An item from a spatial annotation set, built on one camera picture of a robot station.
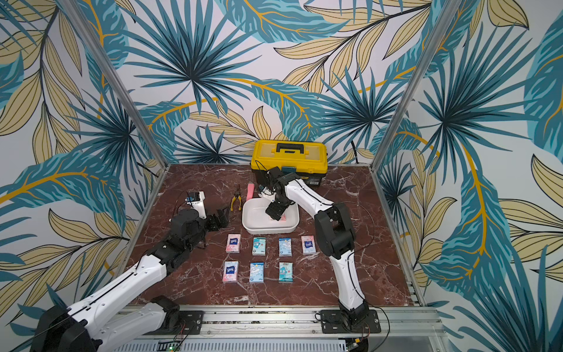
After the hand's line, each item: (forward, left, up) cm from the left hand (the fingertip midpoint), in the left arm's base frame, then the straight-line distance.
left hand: (218, 211), depth 80 cm
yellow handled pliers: (+21, -2, -17) cm, 27 cm away
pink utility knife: (+24, -7, -18) cm, 31 cm away
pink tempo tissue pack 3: (-17, -5, -15) cm, 23 cm away
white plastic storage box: (+6, -12, -17) cm, 22 cm away
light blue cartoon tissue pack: (-17, -14, -15) cm, 27 cm away
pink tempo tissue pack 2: (-5, -35, -16) cm, 38 cm away
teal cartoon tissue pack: (-7, -14, -15) cm, 22 cm away
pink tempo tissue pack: (-6, -4, -15) cm, 16 cm away
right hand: (+11, -23, -12) cm, 28 cm away
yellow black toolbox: (+28, -35, -1) cm, 45 cm away
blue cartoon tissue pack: (-7, -25, -15) cm, 30 cm away
